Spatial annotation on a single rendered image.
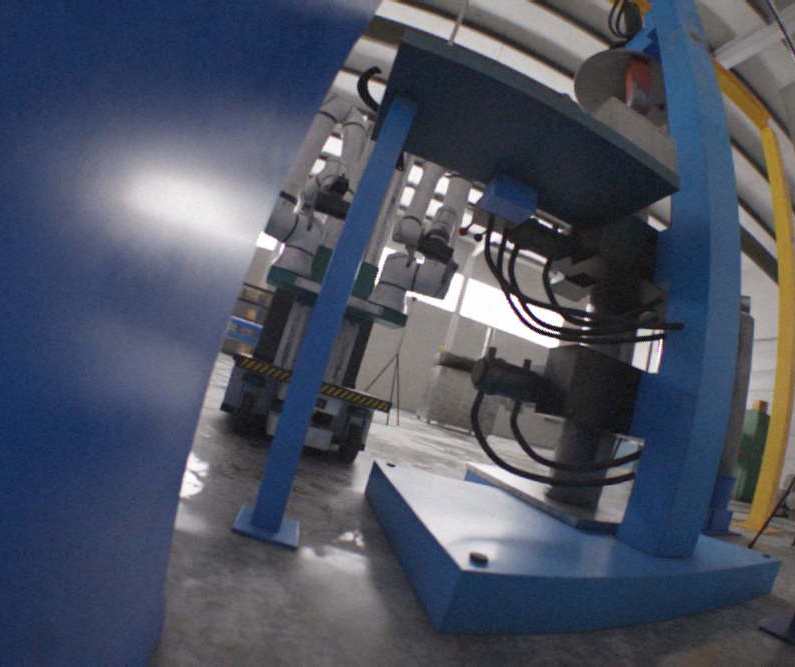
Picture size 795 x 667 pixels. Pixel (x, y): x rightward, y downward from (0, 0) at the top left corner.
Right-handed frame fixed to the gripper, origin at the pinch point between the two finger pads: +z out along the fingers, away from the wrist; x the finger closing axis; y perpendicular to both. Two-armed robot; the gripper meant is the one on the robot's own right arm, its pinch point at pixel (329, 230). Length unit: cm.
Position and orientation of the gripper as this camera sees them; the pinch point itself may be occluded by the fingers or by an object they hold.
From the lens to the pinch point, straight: 131.9
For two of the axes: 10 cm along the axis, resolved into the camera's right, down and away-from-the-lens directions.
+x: -8.5, -2.1, -4.7
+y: -5.2, 3.9, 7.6
